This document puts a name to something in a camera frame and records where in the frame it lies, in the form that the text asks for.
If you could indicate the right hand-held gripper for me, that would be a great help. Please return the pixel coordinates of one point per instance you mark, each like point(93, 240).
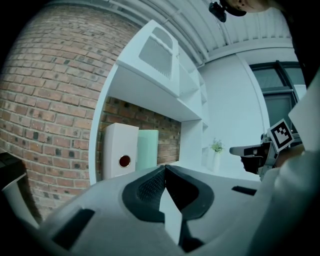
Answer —
point(280, 136)

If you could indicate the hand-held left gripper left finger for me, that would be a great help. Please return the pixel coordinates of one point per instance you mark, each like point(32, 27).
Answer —
point(140, 200)

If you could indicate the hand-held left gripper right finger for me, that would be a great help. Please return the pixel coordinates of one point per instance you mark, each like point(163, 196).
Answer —
point(192, 195)

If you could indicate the green file box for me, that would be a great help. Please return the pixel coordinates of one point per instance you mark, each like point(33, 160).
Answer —
point(148, 150)

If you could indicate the beige file box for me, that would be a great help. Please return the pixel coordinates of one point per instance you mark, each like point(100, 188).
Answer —
point(120, 142)

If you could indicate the person's right forearm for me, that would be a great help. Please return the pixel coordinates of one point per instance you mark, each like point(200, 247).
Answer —
point(291, 156)

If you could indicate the white ribbed vase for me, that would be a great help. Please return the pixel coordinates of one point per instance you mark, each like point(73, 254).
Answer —
point(216, 162)

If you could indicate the dark framed glass door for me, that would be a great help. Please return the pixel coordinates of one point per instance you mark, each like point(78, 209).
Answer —
point(275, 82)

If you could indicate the white hutch shelf unit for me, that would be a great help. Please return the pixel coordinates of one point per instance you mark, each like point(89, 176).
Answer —
point(150, 85)

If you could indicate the person's black shirt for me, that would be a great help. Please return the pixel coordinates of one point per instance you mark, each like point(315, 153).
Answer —
point(305, 50)

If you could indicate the black box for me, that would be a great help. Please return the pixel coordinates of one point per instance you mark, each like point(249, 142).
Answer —
point(11, 165)

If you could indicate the person's face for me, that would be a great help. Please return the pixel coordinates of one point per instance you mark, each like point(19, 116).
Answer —
point(245, 6)

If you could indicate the black head-mounted camera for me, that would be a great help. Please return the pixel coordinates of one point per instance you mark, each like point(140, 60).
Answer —
point(218, 11)

